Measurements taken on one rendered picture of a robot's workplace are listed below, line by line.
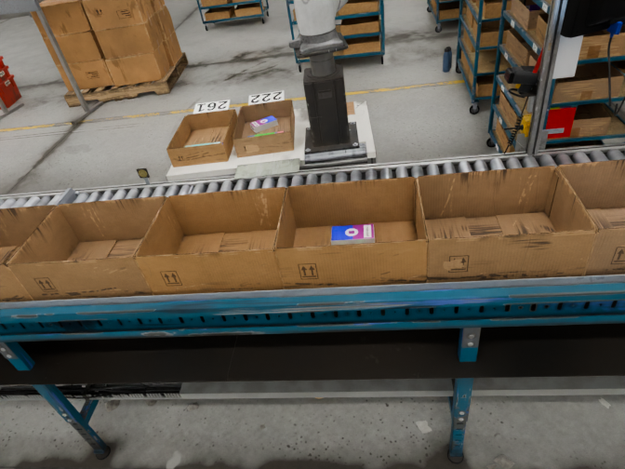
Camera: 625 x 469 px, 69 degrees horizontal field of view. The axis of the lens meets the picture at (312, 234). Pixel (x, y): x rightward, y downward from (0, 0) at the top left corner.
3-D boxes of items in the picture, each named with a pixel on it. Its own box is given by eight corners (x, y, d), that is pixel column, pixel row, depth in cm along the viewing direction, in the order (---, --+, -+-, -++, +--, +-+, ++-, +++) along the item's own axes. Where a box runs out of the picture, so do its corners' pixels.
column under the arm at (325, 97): (306, 129, 236) (295, 65, 215) (356, 123, 233) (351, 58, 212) (304, 154, 215) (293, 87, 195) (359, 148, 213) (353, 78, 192)
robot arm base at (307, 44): (288, 43, 204) (285, 30, 201) (337, 33, 204) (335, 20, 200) (291, 56, 190) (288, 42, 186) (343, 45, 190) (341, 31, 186)
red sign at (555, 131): (569, 136, 188) (576, 107, 180) (569, 137, 188) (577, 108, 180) (528, 140, 191) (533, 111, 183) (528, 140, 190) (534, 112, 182)
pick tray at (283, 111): (295, 115, 250) (292, 99, 243) (294, 150, 220) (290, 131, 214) (245, 123, 252) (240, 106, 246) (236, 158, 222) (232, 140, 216)
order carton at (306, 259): (416, 221, 146) (416, 175, 135) (427, 288, 123) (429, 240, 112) (295, 228, 151) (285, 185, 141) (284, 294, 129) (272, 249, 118)
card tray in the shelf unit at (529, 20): (510, 10, 277) (511, -7, 271) (564, 5, 272) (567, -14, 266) (526, 31, 247) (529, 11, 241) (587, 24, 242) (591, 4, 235)
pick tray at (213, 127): (240, 126, 250) (235, 108, 244) (228, 161, 221) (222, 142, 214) (191, 131, 253) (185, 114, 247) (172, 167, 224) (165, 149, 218)
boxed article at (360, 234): (333, 234, 145) (331, 226, 143) (374, 232, 143) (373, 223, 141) (332, 249, 140) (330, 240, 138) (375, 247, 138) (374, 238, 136)
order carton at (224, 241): (296, 228, 151) (286, 185, 141) (285, 294, 129) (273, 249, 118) (183, 235, 157) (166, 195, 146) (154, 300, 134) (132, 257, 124)
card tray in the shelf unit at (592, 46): (534, 33, 241) (538, 14, 235) (597, 28, 235) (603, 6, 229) (555, 61, 211) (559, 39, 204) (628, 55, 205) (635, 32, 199)
